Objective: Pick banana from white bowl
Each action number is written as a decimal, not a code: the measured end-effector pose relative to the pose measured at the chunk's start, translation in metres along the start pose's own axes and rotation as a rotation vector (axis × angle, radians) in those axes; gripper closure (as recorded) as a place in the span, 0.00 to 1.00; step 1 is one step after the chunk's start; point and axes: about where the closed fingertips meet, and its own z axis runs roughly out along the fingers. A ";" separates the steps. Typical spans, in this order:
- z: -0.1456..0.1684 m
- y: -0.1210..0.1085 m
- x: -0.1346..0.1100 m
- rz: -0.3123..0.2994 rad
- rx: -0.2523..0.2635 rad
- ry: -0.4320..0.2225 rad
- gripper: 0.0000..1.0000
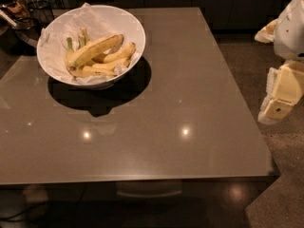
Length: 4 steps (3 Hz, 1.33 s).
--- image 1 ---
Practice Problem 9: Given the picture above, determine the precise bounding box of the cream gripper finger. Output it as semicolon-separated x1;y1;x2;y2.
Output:
257;98;294;124

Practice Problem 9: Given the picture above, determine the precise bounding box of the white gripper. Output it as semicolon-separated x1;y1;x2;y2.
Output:
255;0;304;105

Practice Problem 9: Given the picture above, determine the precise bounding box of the large top yellow banana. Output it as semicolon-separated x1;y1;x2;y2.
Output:
66;34;124;68

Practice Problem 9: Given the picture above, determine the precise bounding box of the right yellow banana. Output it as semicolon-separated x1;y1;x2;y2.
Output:
103;43;136;63

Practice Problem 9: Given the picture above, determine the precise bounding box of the middle yellow banana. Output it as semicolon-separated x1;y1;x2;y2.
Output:
92;58;130;70

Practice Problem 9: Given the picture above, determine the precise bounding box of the bottom yellow banana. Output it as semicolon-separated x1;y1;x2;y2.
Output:
70;66;116;78

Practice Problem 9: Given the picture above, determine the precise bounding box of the white bowl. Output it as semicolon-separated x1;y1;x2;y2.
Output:
36;4;147;91

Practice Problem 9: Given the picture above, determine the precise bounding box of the white paper liner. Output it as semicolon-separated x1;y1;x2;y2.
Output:
39;2;142;86

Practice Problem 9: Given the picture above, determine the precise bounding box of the dark clutter on side table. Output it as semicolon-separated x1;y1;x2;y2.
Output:
0;0;65;48

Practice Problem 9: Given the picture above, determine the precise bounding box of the black floor cable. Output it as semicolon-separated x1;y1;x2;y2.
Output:
0;202;48;223

